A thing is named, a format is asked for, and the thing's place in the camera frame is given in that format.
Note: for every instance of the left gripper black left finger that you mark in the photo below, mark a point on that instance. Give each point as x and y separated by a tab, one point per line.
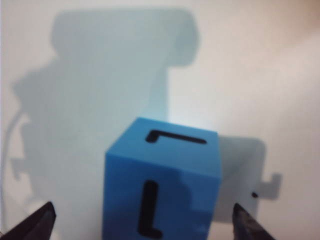
35	225

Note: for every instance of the blue block with fish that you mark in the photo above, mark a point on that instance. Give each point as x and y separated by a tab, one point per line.
175	162

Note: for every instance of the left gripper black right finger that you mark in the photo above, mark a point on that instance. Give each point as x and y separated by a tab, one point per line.
246	227

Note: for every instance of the small black crumb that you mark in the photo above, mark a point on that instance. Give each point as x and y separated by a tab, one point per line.
254	195

